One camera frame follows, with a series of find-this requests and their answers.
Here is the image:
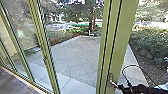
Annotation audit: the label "green glass door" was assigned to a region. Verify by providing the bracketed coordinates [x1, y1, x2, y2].
[107, 0, 168, 94]

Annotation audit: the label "silver door handle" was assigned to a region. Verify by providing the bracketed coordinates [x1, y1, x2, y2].
[107, 72, 118, 88]

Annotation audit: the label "dark green shrub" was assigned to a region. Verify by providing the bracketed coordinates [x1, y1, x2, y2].
[128, 27, 168, 69]

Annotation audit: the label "small frame latch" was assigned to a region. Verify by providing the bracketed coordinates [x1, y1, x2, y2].
[41, 56, 48, 65]

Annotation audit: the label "tree trunk outdoors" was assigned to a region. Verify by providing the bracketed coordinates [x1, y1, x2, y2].
[87, 8, 97, 33]

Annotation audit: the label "white outdoor railing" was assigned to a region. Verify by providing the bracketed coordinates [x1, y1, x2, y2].
[45, 21, 69, 33]

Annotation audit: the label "white garden chair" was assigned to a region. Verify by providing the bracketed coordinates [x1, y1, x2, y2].
[87, 29, 96, 38]

